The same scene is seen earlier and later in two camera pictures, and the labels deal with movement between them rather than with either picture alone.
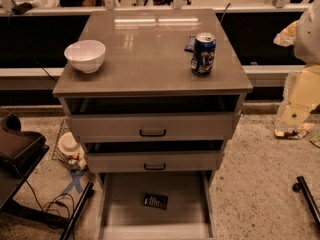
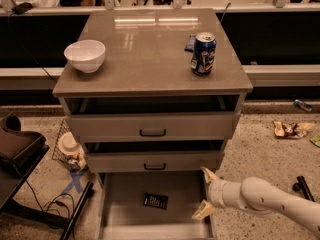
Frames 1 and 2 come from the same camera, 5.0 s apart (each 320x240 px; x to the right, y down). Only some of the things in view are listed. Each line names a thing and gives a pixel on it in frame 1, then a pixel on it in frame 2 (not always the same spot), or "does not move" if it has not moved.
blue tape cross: [75, 181] does not move
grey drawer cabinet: [154, 96] does not move
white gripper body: [308, 39] -> [216, 193]
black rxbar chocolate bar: [156, 200] does not move
